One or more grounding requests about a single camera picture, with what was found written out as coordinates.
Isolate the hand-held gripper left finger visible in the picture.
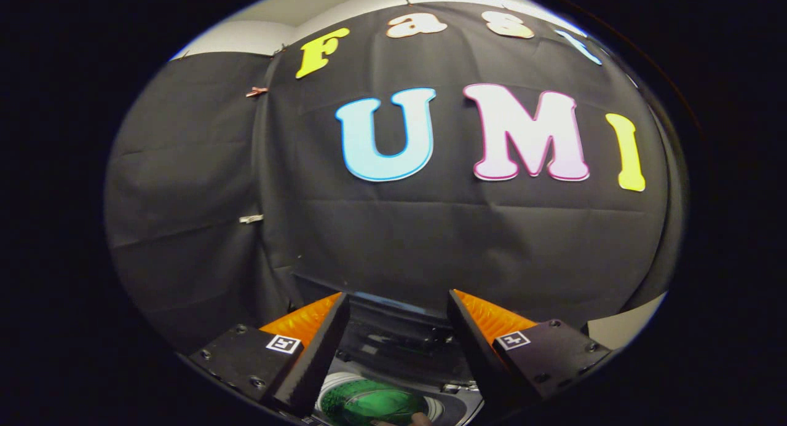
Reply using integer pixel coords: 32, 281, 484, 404
188, 292, 351, 418

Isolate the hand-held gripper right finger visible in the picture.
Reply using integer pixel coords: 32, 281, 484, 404
447, 289, 613, 414

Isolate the green polo shirt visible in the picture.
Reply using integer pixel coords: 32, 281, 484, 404
320, 379, 429, 425

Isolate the black backdrop cloth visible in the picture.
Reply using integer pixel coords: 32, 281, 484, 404
105, 1, 686, 353

